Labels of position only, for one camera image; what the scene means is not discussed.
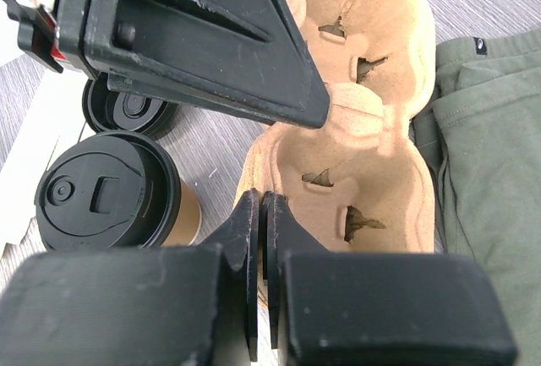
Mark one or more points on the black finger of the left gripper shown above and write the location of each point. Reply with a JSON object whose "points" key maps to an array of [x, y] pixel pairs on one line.
{"points": [[245, 58]]}

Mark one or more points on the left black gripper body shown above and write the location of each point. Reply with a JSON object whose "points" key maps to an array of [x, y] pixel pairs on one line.
{"points": [[76, 15]]}

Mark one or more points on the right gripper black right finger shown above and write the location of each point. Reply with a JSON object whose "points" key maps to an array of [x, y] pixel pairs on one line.
{"points": [[338, 308]]}

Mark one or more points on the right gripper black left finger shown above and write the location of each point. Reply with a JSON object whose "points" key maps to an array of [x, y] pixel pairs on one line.
{"points": [[194, 305]]}

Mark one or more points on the brown paper coffee cup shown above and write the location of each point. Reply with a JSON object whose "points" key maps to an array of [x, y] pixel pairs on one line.
{"points": [[188, 223]]}

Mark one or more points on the separated brown pulp cup carrier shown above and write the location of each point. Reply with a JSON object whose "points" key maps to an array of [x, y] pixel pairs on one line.
{"points": [[357, 184]]}

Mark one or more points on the black plastic cup lid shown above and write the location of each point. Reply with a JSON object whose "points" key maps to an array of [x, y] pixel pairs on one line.
{"points": [[114, 189]]}

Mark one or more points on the white wrapped straws bundle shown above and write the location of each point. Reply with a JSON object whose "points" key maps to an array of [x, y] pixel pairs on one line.
{"points": [[53, 123]]}

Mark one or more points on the stack of black lids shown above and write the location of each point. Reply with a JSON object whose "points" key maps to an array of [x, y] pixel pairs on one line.
{"points": [[106, 110]]}

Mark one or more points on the olive green cloth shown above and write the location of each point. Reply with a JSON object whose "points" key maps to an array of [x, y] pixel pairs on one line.
{"points": [[480, 137]]}

